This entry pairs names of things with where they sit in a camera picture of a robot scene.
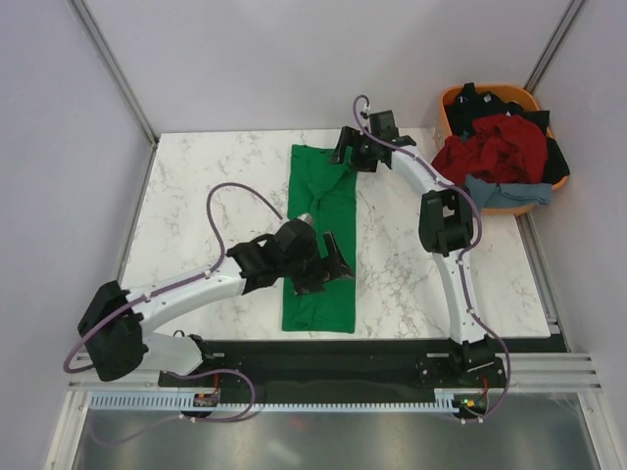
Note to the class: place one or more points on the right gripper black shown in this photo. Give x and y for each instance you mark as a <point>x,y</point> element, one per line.
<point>346,138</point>

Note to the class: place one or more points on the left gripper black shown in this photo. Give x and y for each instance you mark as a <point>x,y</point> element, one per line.
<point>334,268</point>

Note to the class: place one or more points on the green t shirt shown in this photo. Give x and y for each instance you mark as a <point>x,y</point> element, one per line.
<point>328,193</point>

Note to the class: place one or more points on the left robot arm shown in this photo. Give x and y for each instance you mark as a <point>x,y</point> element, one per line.
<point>119,329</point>

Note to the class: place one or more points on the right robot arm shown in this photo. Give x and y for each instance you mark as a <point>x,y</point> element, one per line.
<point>446,217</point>

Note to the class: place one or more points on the black t shirt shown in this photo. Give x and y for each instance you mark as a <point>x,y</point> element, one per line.
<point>460,106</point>

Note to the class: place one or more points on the blue grey t shirt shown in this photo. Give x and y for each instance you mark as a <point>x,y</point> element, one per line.
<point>507,196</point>

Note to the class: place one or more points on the red t shirt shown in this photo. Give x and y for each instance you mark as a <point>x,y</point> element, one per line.
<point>504,149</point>

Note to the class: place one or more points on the orange plastic basket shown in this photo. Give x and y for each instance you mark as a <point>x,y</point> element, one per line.
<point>496,140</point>

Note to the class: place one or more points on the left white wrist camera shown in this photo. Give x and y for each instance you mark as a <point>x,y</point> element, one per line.
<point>306,218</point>

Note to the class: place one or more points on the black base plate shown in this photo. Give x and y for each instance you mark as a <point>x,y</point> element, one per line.
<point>345,370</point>

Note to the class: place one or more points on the white slotted cable duct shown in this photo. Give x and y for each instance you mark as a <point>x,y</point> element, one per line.
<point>195,402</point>

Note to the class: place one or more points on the right aluminium frame post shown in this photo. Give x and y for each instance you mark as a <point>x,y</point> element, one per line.
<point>564,25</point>

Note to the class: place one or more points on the aluminium frame post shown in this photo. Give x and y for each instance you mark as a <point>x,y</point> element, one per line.
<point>113,68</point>
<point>564,25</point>

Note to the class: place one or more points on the left aluminium frame post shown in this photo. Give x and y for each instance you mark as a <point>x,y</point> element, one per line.
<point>113,68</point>

